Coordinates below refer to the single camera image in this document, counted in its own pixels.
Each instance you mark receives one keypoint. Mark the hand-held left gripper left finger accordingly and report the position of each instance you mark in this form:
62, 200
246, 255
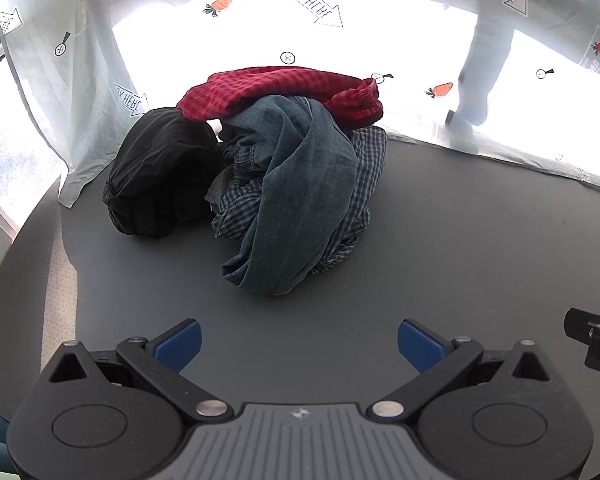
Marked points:
179, 345

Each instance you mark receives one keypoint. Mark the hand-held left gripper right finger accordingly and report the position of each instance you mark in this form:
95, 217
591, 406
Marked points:
420, 345

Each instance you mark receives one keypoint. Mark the red checked shirt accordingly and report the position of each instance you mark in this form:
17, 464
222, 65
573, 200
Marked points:
280, 90

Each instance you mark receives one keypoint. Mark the black garment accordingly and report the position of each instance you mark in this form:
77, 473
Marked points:
160, 175

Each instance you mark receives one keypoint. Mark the blue denim garment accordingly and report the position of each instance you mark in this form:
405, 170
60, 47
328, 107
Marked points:
300, 195

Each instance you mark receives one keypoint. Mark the blue plaid shirt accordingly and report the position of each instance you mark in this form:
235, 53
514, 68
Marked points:
367, 160

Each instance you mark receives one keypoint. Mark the white printed sheet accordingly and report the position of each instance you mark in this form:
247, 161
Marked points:
380, 20

